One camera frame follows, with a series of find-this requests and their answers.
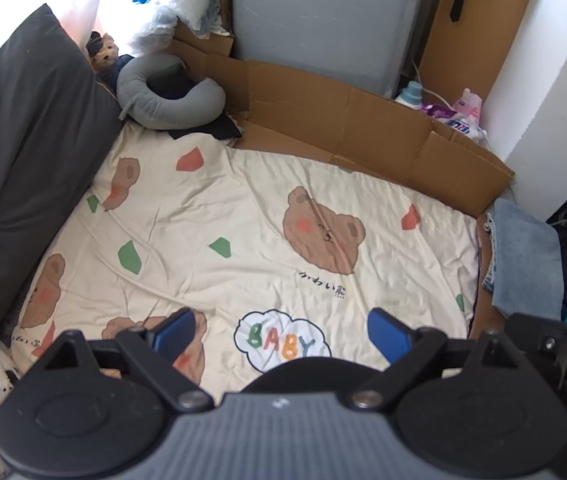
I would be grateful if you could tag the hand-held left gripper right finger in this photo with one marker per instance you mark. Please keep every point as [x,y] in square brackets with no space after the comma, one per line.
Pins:
[388,336]

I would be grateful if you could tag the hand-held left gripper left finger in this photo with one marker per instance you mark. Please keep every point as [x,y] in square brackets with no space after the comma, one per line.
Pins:
[173,334]

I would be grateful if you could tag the light blue denim jeans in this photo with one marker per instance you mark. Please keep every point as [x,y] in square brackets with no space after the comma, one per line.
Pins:
[528,255]

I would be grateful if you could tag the cream bear printed blanket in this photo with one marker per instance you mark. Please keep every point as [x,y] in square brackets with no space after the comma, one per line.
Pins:
[243,195]

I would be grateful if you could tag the black cloth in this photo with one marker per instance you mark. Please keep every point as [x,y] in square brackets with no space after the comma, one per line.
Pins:
[213,127]

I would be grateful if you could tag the brown cardboard sheet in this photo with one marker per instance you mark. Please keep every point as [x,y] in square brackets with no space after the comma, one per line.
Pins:
[363,125]

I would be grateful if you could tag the dark grey pillow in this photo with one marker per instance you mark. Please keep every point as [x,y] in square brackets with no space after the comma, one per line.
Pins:
[28,150]

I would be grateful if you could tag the white bottle with blue cap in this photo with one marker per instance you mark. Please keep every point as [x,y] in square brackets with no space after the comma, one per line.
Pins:
[411,95]

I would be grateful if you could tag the pink bottle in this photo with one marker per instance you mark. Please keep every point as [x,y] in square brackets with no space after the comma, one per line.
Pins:
[468,105]

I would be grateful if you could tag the grey neck pillow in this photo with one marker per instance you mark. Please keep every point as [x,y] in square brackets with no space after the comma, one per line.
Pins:
[133,85]

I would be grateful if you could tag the small brown teddy bear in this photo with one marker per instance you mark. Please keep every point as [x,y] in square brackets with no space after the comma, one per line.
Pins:
[103,52]

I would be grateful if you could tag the tall cardboard panel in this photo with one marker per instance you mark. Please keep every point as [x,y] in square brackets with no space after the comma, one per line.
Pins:
[493,35]

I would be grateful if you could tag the grey upright panel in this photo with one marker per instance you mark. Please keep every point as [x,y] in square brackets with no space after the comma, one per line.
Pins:
[323,20]

